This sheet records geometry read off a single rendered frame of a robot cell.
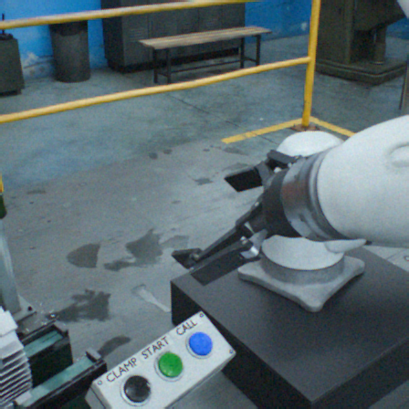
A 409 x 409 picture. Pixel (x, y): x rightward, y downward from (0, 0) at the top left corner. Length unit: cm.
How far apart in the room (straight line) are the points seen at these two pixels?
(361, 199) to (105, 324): 78
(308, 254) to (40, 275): 63
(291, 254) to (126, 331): 37
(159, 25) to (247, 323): 527
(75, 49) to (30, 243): 441
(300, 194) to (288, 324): 47
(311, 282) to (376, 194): 58
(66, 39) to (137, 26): 76
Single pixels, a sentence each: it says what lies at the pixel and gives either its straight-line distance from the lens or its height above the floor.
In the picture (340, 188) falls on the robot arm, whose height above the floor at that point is 133.
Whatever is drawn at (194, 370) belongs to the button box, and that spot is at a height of 106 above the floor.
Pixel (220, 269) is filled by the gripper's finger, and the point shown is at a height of 117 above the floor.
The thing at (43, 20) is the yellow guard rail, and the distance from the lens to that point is 311.
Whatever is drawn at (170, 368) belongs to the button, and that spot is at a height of 107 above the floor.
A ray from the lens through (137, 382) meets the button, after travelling 64.
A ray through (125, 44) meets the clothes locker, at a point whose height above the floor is 32.
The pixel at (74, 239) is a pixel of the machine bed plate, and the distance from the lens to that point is 143.
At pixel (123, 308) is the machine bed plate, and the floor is 80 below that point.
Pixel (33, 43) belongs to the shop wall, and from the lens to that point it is 603.
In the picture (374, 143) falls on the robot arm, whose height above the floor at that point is 137.
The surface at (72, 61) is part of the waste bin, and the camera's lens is 577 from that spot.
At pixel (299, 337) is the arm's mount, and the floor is 91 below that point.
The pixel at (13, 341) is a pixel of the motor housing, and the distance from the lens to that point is 75.
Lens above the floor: 153
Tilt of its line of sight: 28 degrees down
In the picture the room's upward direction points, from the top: straight up
